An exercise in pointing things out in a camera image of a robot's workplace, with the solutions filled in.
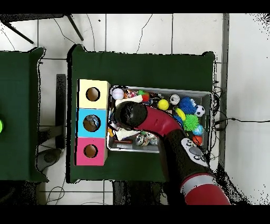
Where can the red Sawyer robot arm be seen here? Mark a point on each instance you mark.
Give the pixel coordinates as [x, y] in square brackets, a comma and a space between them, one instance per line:
[160, 122]

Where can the wooden three-hole box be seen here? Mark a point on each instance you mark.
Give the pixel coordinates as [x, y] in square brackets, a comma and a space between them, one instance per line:
[84, 101]

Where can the shallow clear mesh bin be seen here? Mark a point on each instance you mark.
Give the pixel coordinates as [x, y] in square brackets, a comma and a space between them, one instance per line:
[205, 99]

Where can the colourful print cloth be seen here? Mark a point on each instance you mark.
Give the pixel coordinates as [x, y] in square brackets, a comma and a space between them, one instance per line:
[130, 94]

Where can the white baseball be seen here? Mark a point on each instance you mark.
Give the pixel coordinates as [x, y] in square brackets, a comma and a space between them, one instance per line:
[117, 94]

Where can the silver-top soda can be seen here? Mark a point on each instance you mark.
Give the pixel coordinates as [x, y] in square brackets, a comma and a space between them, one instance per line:
[174, 99]

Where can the dark green tablecloth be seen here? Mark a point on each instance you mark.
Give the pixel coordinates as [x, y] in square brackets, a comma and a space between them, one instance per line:
[137, 69]
[16, 95]

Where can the black-and-white soccer ball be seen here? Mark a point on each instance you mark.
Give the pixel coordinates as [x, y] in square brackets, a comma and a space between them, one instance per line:
[199, 111]

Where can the red-orange ball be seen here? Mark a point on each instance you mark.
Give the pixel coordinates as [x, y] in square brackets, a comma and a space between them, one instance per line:
[198, 140]

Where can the black floor stand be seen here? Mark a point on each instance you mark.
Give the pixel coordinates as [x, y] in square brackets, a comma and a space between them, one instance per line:
[61, 105]

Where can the grey round floor base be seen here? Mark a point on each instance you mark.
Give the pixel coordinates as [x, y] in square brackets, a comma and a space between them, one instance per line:
[50, 157]

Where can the black folding stand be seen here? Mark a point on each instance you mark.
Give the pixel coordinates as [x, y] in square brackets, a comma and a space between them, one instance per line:
[74, 27]

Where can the grey floor strip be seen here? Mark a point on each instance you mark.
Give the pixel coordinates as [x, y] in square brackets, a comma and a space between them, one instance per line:
[224, 42]

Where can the bright green ball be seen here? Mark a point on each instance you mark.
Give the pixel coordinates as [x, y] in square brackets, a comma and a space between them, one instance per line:
[1, 126]

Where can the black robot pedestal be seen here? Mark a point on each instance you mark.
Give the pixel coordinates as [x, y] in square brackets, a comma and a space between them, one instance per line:
[137, 194]

